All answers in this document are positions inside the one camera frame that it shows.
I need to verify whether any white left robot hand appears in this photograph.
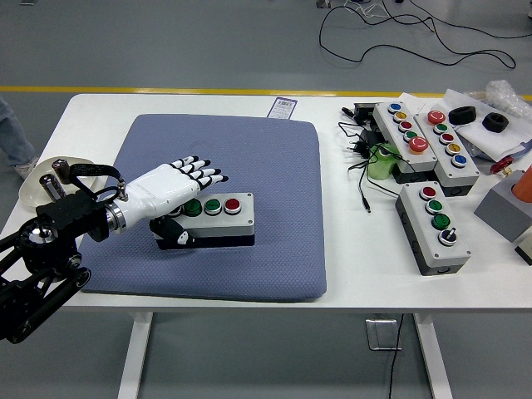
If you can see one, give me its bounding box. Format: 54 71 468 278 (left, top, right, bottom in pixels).
118 155 229 250

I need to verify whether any grey four-button control box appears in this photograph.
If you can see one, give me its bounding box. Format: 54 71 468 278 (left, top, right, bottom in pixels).
165 191 255 250
394 181 473 278

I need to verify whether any grey five-button control box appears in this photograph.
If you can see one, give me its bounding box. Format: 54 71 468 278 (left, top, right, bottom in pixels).
372 101 439 185
414 108 481 198

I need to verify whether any loose red mushroom button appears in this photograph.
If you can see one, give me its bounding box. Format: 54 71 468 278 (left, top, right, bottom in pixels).
489 156 516 178

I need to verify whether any blue-grey textured mat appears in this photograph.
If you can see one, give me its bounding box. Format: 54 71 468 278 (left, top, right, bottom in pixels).
78 113 328 303

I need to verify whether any yellow floor tape line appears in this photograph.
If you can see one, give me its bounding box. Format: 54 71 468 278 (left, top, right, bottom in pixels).
0 85 532 100

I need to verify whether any small dark cylinder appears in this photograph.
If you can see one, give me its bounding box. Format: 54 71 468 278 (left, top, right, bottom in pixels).
52 157 71 186
39 175 64 201

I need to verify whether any white shallow dish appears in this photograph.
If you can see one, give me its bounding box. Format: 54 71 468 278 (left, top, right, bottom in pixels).
18 154 101 207

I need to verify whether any purple-edged label card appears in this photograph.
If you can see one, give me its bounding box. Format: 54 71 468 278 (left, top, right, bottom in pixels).
267 96 299 121

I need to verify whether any person's leg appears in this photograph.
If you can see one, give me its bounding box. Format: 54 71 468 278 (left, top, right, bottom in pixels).
0 96 42 180

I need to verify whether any white table leg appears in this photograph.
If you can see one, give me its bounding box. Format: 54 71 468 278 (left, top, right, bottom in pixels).
117 311 154 399
413 312 454 399

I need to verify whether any small black device box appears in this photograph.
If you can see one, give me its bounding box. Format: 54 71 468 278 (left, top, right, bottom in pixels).
352 102 380 126

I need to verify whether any metal floor socket plate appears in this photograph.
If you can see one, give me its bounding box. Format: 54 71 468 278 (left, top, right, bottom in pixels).
365 318 403 352

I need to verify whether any white paper sheet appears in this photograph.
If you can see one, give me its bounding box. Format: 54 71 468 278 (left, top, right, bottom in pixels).
398 91 448 113

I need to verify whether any grey block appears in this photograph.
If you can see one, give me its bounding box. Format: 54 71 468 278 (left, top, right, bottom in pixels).
473 170 532 244

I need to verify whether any clear bubble wrap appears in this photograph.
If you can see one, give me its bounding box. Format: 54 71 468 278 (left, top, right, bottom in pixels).
484 79 532 121

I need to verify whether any orange cone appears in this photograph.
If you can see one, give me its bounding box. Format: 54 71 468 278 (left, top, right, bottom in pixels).
511 164 532 204

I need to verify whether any white box with black base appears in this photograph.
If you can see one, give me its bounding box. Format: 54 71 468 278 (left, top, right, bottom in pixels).
514 226 532 267

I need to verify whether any black power adapter with cable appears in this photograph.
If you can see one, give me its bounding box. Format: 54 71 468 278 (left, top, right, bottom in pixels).
337 120 416 215

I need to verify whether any black floor cable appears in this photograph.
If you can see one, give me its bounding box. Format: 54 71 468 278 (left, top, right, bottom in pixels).
318 3 517 70
409 0 532 41

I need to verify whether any black foam ring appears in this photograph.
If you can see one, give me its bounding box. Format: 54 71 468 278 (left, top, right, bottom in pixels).
447 106 478 126
481 111 510 133

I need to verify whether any black cable under table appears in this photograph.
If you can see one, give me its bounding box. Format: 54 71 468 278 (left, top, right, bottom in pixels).
387 312 406 399

